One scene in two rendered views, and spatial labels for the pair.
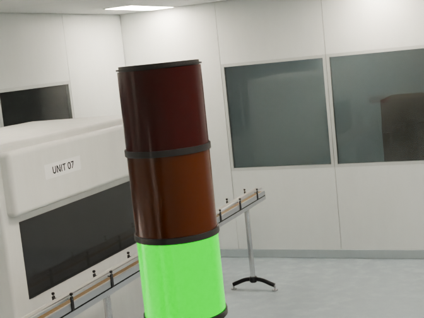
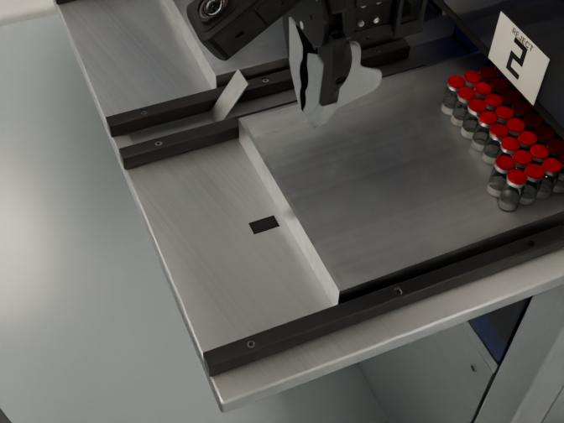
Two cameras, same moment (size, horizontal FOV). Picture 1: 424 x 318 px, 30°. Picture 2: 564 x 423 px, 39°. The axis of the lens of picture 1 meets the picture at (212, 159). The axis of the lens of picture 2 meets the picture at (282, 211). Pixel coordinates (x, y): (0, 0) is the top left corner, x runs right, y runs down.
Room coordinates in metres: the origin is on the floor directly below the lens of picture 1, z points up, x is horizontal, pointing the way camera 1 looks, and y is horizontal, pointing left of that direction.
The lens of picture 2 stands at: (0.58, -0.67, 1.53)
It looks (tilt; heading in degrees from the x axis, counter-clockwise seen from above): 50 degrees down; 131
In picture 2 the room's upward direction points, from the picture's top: 2 degrees clockwise
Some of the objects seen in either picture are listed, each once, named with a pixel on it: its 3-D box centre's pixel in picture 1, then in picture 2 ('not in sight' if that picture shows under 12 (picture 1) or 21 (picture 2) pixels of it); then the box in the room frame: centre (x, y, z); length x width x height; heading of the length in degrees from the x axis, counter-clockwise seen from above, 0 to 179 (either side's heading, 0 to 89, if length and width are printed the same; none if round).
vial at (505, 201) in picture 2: not in sight; (512, 190); (0.39, -0.08, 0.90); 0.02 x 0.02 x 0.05
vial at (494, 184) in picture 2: not in sight; (500, 176); (0.37, -0.07, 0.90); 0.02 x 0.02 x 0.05
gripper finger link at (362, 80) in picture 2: not in sight; (346, 87); (0.31, -0.29, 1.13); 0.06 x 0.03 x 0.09; 66
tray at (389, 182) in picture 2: not in sight; (422, 163); (0.29, -0.11, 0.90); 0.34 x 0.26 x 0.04; 66
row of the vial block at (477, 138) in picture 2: not in sight; (489, 138); (0.33, -0.03, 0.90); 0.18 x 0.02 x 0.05; 156
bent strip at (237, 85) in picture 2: not in sight; (188, 110); (0.05, -0.24, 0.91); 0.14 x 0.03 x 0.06; 66
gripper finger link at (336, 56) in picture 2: not in sight; (327, 50); (0.30, -0.31, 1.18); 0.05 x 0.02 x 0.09; 156
